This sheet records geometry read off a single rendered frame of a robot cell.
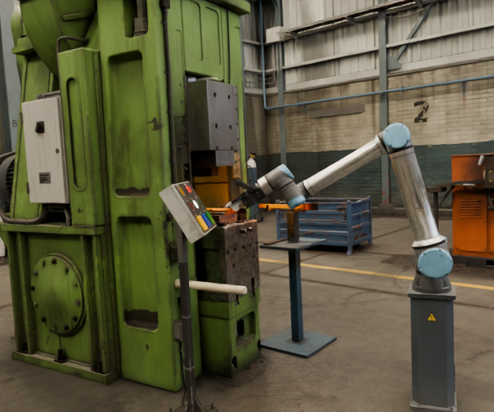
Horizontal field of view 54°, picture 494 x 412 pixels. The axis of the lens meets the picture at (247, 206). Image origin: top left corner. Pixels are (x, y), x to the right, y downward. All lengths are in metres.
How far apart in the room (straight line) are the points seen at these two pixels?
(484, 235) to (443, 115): 4.76
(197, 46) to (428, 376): 2.23
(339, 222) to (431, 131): 4.35
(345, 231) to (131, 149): 4.22
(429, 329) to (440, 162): 7.93
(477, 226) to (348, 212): 1.58
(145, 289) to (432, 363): 1.61
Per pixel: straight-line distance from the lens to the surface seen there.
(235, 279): 2.93
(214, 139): 2.85
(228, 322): 2.95
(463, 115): 10.25
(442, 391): 2.74
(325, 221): 6.72
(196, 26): 3.11
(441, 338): 2.63
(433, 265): 2.36
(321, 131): 11.64
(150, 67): 2.78
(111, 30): 3.02
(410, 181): 2.34
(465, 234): 6.05
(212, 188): 3.30
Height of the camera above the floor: 1.28
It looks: 5 degrees down
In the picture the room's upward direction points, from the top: 3 degrees counter-clockwise
